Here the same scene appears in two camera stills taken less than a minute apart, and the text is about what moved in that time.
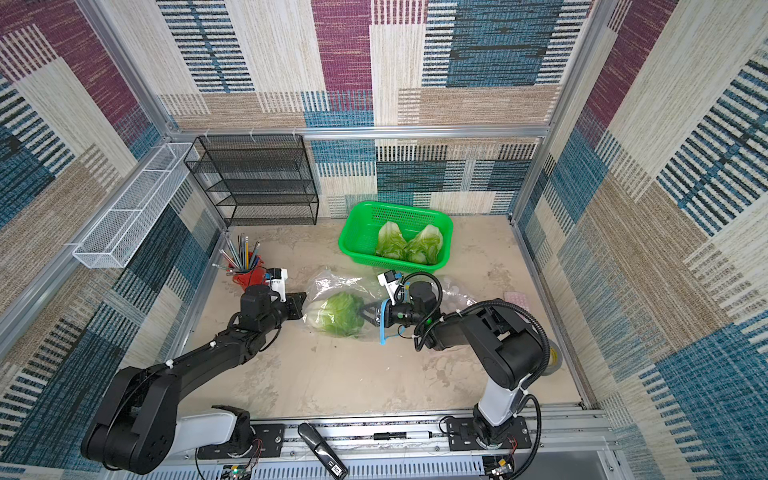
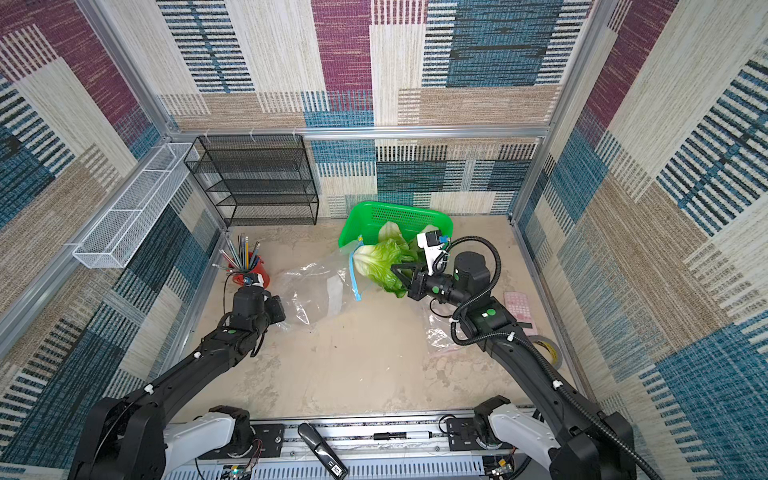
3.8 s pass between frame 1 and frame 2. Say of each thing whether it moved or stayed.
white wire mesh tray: stayed
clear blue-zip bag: moved
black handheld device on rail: stayed
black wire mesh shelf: stayed
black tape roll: stayed
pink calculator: stayed
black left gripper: moved
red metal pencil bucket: stayed
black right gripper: moved
